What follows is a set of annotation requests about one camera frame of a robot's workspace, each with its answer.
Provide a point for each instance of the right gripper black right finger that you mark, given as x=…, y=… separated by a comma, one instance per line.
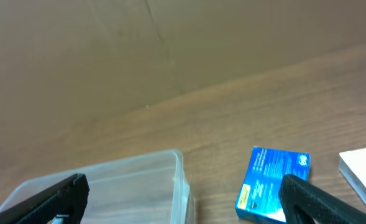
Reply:
x=304, y=203

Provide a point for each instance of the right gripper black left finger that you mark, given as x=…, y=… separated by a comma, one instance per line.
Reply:
x=64, y=202

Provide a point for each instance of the blue medicine box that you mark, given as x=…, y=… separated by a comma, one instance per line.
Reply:
x=258, y=199

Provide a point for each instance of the clear plastic container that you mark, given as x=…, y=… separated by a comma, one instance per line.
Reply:
x=150, y=188

